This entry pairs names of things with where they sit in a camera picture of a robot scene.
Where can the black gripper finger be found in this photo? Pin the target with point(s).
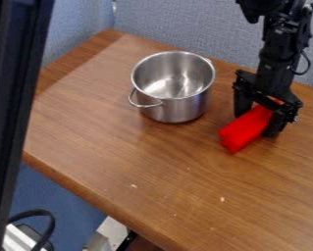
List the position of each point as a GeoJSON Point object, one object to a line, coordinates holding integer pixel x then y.
{"type": "Point", "coordinates": [242, 101]}
{"type": "Point", "coordinates": [281, 117]}

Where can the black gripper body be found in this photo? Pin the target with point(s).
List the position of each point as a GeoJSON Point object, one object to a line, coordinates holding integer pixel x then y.
{"type": "Point", "coordinates": [269, 84]}

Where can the red block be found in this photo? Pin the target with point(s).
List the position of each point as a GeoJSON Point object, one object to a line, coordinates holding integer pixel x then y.
{"type": "Point", "coordinates": [240, 132]}

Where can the metal pot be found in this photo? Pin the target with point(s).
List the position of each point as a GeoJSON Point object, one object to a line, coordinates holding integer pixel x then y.
{"type": "Point", "coordinates": [171, 85]}

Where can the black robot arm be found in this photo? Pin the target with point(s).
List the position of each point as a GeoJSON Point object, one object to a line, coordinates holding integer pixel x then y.
{"type": "Point", "coordinates": [24, 21]}

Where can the white device under table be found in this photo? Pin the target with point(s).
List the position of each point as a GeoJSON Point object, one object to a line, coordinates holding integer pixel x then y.
{"type": "Point", "coordinates": [20, 238]}

